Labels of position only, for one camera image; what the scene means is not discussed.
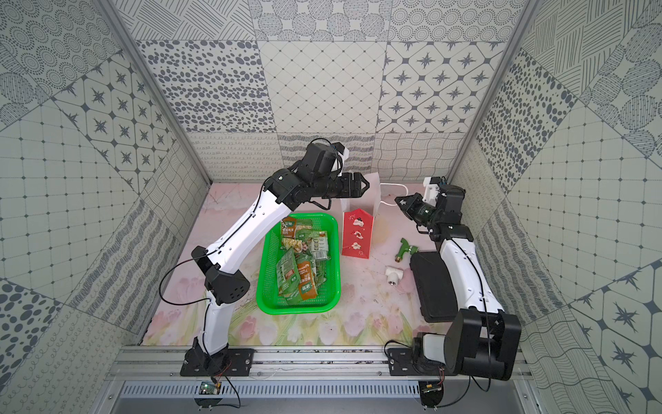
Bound green plastic faucet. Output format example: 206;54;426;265
395;238;418;262

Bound left circuit board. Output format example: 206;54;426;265
198;381;220;395

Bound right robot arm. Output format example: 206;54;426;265
396;177;522;381

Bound white red paper bag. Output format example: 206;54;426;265
341;172;410;259

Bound white pipe fitting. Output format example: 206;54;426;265
384;267;404;286

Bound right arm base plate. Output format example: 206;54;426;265
385;347;446;377

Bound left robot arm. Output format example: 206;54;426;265
191;138;370;361

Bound circuit board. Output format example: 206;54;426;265
198;381;220;395
418;381;445;408

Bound green plastic basket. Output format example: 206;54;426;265
257;213;341;316

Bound green seaweed packet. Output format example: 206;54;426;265
303;229;330;260

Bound orange sauce packet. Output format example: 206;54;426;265
297;259;318;301

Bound right circuit board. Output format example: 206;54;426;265
418;381;445;408

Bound orange mushroom soup packet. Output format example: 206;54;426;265
281;217;313;239

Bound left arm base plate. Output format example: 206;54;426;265
179;347;255;377

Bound black plastic case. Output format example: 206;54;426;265
410;251;459;323

